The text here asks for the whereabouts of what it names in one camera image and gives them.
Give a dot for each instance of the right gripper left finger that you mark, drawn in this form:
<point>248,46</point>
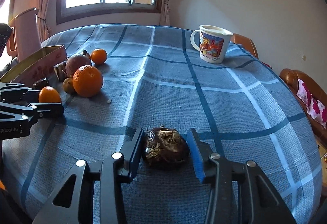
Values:
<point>71,201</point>

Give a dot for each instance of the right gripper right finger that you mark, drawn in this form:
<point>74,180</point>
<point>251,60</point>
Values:
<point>238,191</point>

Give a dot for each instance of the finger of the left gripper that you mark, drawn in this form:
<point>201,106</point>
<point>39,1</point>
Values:
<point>15,115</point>
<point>18,92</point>

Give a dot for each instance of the smooth orange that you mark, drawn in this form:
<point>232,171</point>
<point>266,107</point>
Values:
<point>49,94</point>

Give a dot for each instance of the dark brown mangosteen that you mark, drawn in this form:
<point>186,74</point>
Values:
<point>165,149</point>

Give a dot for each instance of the large bumpy orange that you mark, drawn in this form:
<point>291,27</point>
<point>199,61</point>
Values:
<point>87,81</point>

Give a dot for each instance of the dark chestnut fruit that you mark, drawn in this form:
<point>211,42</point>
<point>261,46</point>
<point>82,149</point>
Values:
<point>40,84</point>

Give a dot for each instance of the pink gold tin box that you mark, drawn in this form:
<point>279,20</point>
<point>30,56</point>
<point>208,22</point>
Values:
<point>37,66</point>

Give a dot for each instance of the pink electric kettle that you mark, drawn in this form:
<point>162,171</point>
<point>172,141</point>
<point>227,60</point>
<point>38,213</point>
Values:
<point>24,40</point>

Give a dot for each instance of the purple passion fruit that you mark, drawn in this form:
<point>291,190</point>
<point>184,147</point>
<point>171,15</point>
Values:
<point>74,62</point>

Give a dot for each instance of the blue plaid tablecloth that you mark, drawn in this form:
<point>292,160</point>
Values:
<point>154,77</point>

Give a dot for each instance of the small tangerine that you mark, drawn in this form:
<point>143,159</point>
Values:
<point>99,56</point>

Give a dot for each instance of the pink floral cushion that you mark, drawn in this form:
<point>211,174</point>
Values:
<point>314,107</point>

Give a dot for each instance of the brown leather sofa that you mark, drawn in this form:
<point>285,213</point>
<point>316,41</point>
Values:
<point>290,77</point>

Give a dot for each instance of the brown leather armchair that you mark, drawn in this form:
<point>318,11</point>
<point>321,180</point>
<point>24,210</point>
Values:
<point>247,43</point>

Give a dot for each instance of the white cartoon mug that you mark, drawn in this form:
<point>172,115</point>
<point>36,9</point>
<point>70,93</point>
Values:
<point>211,42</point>

